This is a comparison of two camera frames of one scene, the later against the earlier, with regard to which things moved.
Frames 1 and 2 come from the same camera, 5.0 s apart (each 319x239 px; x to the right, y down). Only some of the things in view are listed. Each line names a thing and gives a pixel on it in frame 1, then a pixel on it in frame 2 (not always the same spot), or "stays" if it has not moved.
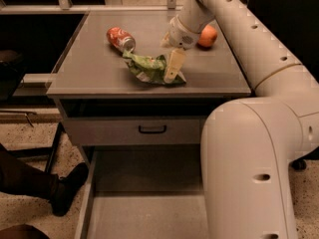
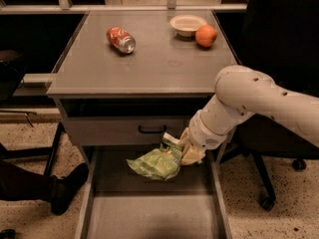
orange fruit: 207,36 stays
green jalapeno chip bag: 150,69 to 162,162
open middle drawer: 149,191 stays
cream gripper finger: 174,64 to 192,155
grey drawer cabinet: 117,85 stays
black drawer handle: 152,131 stays
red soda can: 120,38 stays
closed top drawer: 135,131 stays
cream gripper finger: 165,41 to 184,138
